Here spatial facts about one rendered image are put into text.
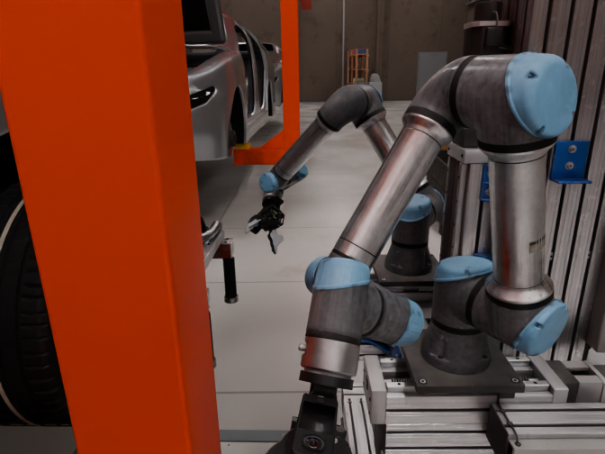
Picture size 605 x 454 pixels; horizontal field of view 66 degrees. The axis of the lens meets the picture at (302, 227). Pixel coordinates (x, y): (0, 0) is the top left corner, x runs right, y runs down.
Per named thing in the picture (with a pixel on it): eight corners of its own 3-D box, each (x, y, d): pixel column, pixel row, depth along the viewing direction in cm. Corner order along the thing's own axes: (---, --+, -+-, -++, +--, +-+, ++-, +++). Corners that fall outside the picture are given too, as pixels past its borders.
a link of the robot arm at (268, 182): (360, 105, 139) (269, 203, 167) (374, 103, 148) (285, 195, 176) (336, 77, 141) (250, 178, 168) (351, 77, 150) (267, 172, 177)
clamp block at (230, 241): (205, 252, 144) (204, 237, 142) (234, 252, 143) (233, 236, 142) (202, 258, 139) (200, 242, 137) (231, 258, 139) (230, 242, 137)
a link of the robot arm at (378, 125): (410, 238, 155) (328, 98, 156) (424, 225, 167) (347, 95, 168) (442, 222, 148) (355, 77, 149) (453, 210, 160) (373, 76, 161)
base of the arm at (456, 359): (476, 335, 112) (481, 298, 109) (501, 374, 98) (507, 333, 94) (413, 336, 112) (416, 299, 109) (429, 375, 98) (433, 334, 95)
